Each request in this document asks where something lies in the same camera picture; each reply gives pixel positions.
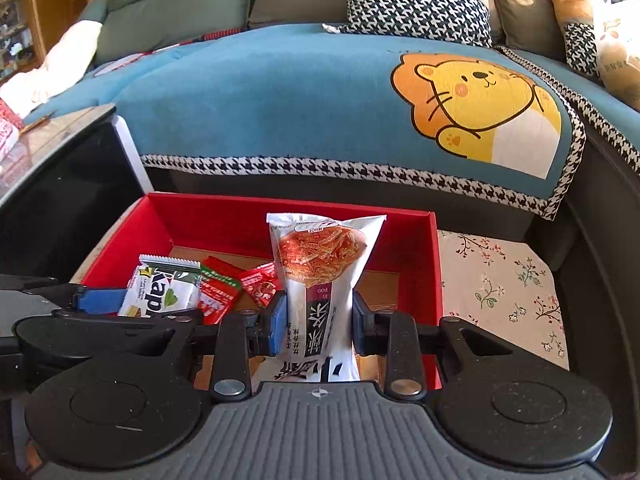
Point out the large orange houndstooth pillow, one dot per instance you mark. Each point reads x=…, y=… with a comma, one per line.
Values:
x=415, y=15

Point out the black glass coffee table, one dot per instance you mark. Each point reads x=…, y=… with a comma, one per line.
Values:
x=60, y=185

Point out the wooden display cabinet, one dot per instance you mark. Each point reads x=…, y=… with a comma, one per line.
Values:
x=55, y=0

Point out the blue houndstooth trim sofa cover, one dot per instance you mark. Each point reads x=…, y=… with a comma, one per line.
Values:
x=575, y=85

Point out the white cloth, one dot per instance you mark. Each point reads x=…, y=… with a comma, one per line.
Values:
x=60, y=60

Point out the blue lion print sofa cover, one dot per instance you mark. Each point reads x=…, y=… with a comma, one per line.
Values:
x=275, y=100

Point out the small orange houndstooth pillow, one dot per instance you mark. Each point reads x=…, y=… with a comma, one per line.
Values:
x=570, y=10

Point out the small red snack packet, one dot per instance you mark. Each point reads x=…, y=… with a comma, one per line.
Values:
x=260, y=285

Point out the white printed plastic bag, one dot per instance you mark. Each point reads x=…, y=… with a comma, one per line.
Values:
x=617, y=60

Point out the white green wafer packet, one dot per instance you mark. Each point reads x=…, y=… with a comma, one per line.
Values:
x=165, y=290

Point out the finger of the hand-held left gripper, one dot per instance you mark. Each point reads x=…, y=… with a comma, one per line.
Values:
x=125, y=316
x=102, y=300

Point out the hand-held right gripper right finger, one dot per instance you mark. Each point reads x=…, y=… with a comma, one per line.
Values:
x=360, y=322

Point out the red cardboard box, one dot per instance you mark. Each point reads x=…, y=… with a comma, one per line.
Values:
x=215, y=220

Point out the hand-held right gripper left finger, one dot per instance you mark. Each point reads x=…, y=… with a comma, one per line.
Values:
x=279, y=325

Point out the white paper scrap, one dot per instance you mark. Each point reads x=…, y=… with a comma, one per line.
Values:
x=331, y=28

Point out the red plastic bag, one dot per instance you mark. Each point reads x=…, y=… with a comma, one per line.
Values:
x=7, y=125

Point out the long red snack packet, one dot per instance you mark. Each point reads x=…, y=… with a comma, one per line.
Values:
x=217, y=290

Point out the white spicy strip packet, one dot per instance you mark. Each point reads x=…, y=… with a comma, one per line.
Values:
x=320, y=260

